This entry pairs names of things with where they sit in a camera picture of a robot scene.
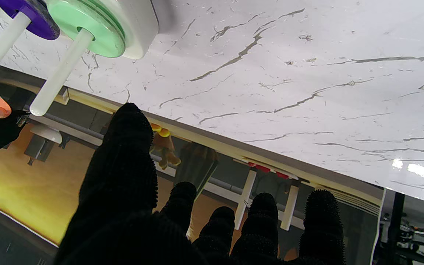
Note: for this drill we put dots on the printed kitchen backdrop banner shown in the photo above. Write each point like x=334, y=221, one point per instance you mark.
x=20, y=176

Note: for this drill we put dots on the white Hanoi base with rods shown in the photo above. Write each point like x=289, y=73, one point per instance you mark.
x=142, y=22

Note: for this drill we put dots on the black backdrop stand pole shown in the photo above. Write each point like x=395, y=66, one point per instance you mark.
x=396, y=228

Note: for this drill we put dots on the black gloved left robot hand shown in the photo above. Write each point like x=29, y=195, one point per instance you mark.
x=123, y=176

